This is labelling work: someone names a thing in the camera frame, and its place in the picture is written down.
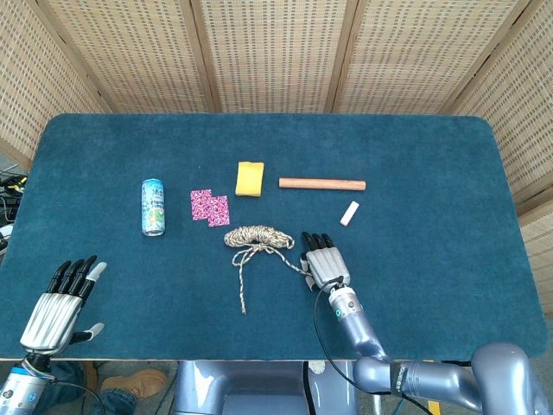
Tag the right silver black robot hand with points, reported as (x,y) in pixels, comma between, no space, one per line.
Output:
(328,266)

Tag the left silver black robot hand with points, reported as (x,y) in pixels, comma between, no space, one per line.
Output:
(54,320)

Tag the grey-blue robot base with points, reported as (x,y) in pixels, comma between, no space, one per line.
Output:
(259,389)

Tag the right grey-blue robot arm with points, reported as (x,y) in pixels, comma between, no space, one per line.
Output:
(367,333)

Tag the blue jeans leg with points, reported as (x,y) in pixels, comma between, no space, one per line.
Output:
(65,374)
(118,404)

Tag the white eraser block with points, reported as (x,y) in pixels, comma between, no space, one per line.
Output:
(349,213)

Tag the brown wooden stick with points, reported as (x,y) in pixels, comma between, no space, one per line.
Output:
(322,183)

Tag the dark blue table mat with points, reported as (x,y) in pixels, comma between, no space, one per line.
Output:
(410,281)

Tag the tan work boot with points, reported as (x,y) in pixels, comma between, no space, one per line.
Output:
(136,382)

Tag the yellow sponge block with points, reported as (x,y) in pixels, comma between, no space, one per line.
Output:
(249,179)

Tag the pink patterned card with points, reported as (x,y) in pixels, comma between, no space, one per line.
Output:
(199,205)
(219,212)

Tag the metal table leg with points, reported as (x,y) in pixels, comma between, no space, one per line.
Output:
(376,404)

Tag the light blue drink can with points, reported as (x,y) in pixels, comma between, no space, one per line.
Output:
(153,207)

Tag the bamboo folding screen panel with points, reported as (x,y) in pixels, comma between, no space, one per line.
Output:
(39,73)
(523,108)
(415,56)
(138,56)
(276,56)

